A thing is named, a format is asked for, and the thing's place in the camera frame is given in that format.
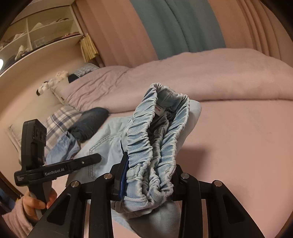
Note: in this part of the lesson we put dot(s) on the white wall shelf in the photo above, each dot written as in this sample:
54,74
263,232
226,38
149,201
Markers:
40,29

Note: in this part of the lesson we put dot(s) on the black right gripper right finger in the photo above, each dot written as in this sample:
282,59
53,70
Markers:
190,192

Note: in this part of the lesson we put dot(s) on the blue-grey curtain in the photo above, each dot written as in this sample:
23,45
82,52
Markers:
175,27

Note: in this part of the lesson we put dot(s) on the light blue denim pants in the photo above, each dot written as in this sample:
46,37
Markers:
152,137

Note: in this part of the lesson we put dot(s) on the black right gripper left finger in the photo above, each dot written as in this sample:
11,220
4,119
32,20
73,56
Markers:
107,188

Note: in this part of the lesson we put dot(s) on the yellow tassel bundle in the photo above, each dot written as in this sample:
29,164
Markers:
88,49

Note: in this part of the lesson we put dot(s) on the white plush toy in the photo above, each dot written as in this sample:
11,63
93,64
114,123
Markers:
51,82

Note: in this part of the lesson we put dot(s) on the pink curtain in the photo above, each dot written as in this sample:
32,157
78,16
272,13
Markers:
121,38

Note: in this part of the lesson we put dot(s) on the plaid pillow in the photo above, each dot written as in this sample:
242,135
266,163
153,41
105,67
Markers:
56,121

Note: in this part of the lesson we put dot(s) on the blue folded garment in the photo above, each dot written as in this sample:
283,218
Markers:
66,148

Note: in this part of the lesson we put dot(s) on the person's left hand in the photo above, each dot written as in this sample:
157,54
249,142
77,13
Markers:
30,205

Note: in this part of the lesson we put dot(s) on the rolled dark navy garment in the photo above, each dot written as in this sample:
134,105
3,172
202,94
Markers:
88,124

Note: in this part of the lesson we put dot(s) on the pink duvet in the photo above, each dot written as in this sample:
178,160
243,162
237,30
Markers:
221,74

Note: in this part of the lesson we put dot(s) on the pink sleeve forearm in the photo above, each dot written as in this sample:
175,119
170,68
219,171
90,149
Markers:
17,221

